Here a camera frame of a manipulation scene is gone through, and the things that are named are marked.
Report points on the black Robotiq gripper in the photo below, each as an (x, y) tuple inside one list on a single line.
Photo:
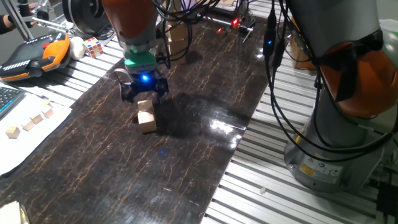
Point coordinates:
[(144, 84)]

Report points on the light wooden cube block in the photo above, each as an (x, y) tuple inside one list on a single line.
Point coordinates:
[(178, 27), (145, 106), (147, 123), (178, 56), (179, 40)]

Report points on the black sleeved forearm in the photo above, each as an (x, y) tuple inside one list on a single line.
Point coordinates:
[(2, 25)]

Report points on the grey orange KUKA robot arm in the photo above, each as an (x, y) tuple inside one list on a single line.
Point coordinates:
[(348, 18)]

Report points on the operator hand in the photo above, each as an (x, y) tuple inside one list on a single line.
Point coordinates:
[(9, 22)]

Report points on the colourful Rubik's cube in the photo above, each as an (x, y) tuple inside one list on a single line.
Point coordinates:
[(93, 47)]

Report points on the white rounded object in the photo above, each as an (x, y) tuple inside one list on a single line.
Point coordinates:
[(76, 48)]

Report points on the dark marble pattern mat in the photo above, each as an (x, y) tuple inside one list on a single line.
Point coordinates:
[(109, 171)]

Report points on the black filament spool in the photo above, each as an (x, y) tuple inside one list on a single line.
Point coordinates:
[(85, 15)]

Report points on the purple plastic object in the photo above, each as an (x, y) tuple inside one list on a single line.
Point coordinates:
[(187, 3)]

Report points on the black orange teach pendant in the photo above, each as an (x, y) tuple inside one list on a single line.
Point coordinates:
[(31, 56)]

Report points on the black computer keyboard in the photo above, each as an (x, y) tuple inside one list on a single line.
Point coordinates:
[(7, 99)]

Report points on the white paper sheet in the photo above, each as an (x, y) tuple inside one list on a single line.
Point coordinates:
[(18, 149)]

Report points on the small white scrap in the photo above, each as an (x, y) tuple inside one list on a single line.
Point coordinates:
[(262, 189)]

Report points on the cardboard box with wooden pieces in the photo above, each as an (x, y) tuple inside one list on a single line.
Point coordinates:
[(300, 59)]

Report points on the white gold foil box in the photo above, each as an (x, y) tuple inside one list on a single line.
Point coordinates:
[(11, 213)]

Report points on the green wrist mount adapter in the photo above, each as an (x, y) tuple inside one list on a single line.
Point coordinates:
[(140, 60)]

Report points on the aluminium frame post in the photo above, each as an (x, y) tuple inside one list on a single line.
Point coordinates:
[(17, 21), (244, 6)]

